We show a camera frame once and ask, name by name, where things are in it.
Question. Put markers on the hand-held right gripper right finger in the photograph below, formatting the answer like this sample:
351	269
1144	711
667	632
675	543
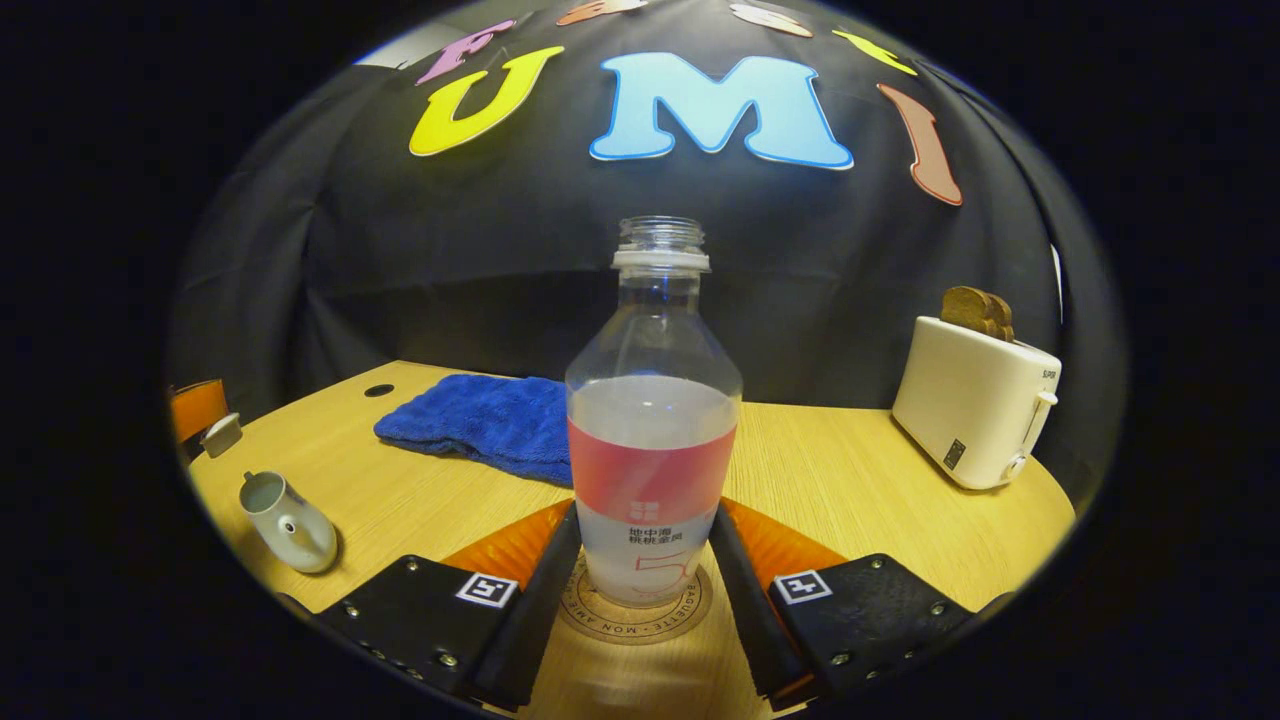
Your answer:
745	620

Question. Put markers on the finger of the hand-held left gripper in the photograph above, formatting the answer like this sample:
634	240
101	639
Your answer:
197	410

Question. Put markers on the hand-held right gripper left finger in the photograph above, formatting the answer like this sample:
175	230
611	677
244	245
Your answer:
530	630

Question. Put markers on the round wooden coaster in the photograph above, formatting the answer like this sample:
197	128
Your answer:
640	626

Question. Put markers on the white ceramic teacup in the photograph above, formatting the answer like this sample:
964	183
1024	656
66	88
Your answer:
295	535

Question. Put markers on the clear plastic water bottle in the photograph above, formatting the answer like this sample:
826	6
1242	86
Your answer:
652	450

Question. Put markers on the blue towel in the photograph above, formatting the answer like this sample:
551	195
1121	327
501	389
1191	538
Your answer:
480	425

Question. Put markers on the white toaster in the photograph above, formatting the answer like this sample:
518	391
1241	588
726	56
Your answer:
970	405

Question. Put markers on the brown bread slice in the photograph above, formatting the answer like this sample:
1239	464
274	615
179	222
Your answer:
1003	322
965	308

